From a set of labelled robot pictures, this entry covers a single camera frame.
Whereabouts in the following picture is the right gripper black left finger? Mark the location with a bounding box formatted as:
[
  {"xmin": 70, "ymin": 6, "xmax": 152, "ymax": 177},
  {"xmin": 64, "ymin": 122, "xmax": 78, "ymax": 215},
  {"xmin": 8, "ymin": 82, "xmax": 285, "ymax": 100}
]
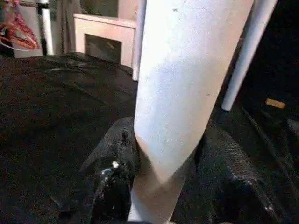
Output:
[{"xmin": 59, "ymin": 116, "xmax": 141, "ymax": 224}]

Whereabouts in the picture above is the black mat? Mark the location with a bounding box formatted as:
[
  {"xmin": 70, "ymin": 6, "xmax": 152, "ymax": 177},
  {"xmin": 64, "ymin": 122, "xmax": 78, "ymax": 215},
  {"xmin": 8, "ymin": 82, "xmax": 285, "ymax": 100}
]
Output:
[{"xmin": 0, "ymin": 52, "xmax": 299, "ymax": 224}]

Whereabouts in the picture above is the small yellow label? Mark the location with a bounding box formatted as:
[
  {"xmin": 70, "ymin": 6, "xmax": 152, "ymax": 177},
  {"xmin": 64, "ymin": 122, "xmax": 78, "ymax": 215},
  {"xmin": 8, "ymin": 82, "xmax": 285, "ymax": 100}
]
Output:
[{"xmin": 265, "ymin": 98, "xmax": 286, "ymax": 110}]

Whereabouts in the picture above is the grey curtain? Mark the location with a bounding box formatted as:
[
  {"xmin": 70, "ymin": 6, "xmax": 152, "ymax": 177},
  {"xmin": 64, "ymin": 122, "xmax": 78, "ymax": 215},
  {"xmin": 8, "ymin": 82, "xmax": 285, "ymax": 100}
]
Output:
[{"xmin": 53, "ymin": 0, "xmax": 76, "ymax": 56}]

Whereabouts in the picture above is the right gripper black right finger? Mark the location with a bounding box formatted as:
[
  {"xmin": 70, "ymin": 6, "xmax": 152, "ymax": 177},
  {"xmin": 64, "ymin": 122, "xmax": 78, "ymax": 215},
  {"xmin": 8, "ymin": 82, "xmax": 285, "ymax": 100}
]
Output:
[{"xmin": 172, "ymin": 126, "xmax": 292, "ymax": 224}]

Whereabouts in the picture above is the white glass-door cabinet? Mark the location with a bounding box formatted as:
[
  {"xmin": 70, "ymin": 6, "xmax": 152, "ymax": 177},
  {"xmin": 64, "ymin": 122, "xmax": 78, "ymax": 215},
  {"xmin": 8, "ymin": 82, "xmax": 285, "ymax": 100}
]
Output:
[{"xmin": 73, "ymin": 13, "xmax": 139, "ymax": 69}]

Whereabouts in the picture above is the white cylinder stand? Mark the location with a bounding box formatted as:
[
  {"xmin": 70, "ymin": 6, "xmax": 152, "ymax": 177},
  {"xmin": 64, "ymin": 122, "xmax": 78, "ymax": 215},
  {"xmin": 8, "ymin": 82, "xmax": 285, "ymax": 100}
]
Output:
[{"xmin": 38, "ymin": 0, "xmax": 55, "ymax": 56}]

